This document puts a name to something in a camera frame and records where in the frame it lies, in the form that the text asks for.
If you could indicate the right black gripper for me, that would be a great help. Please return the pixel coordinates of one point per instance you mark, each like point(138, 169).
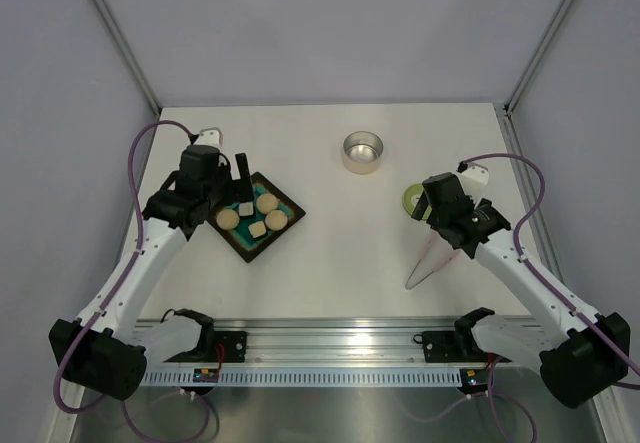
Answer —
point(421, 207)

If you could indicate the round metal lunch tin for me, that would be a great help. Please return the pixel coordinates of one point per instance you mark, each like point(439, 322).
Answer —
point(362, 152)

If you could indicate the aluminium mounting rail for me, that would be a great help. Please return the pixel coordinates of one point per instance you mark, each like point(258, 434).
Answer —
point(326, 353)

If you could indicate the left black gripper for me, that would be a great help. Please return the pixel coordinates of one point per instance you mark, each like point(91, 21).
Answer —
point(229, 196)

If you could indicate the small tofu cube upper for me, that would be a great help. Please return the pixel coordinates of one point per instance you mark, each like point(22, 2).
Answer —
point(245, 209)

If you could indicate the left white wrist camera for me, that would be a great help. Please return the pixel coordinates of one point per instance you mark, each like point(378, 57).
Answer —
point(212, 137)

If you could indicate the dark square teal plate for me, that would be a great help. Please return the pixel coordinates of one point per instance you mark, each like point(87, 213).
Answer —
point(240, 239)

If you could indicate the black base bracket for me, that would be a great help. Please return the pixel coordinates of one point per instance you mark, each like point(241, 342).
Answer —
point(229, 346)
point(438, 346)

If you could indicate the left black base bracket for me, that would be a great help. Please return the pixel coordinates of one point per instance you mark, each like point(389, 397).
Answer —
point(229, 346)

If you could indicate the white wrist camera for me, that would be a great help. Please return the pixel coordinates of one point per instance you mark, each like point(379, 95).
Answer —
point(212, 137)
point(474, 179)

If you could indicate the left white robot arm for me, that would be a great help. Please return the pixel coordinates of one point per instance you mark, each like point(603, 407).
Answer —
point(98, 349)

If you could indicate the tofu cube lower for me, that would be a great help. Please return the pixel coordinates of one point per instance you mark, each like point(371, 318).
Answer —
point(257, 230)

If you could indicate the round bun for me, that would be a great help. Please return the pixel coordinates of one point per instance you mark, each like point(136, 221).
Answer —
point(267, 203)
point(227, 219)
point(276, 220)

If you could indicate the green round lid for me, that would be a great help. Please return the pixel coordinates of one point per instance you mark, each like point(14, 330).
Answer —
point(411, 197)

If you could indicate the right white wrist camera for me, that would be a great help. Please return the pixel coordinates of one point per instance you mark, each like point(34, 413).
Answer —
point(474, 179)

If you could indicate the round bun top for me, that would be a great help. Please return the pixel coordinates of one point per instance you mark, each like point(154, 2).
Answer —
point(267, 203)

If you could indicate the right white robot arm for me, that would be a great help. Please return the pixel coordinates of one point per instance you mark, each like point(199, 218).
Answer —
point(577, 351)

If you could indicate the right black base bracket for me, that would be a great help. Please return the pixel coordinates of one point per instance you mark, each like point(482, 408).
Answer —
point(438, 346)

